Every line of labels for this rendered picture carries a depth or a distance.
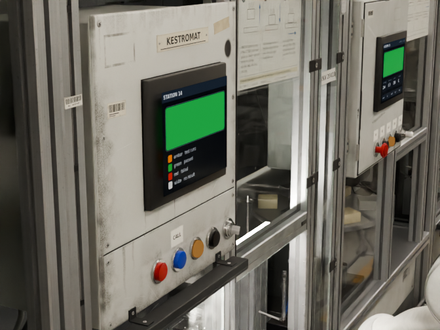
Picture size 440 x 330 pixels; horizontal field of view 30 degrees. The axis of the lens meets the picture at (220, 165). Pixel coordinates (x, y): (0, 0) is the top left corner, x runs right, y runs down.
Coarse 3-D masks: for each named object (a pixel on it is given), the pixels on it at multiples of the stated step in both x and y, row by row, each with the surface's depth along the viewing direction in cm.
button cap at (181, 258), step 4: (180, 252) 135; (184, 252) 136; (176, 256) 134; (180, 256) 135; (184, 256) 136; (176, 260) 134; (180, 260) 135; (184, 260) 136; (176, 264) 134; (180, 264) 135; (184, 264) 136; (180, 268) 135
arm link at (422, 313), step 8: (408, 312) 172; (416, 312) 165; (424, 312) 160; (368, 320) 186; (376, 320) 181; (384, 320) 180; (392, 320) 178; (400, 320) 174; (408, 320) 170; (416, 320) 164; (424, 320) 159; (432, 320) 155; (360, 328) 187; (368, 328) 181; (376, 328) 179; (384, 328) 178; (392, 328) 177; (400, 328) 175; (408, 328) 171; (416, 328) 166; (424, 328) 161; (432, 328) 156
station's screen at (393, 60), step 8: (400, 40) 230; (384, 48) 218; (392, 48) 225; (400, 48) 231; (384, 56) 219; (392, 56) 225; (400, 56) 232; (384, 64) 220; (392, 64) 226; (400, 64) 233; (384, 72) 220; (392, 72) 227; (400, 72) 234; (384, 80) 221; (392, 80) 228; (400, 80) 235; (384, 88) 222; (392, 88) 229; (400, 88) 236; (384, 96) 223; (392, 96) 230
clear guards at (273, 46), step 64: (256, 0) 154; (320, 0) 183; (256, 64) 157; (256, 128) 160; (320, 128) 192; (256, 192) 164; (320, 192) 197; (256, 256) 167; (320, 256) 202; (192, 320) 146; (320, 320) 207
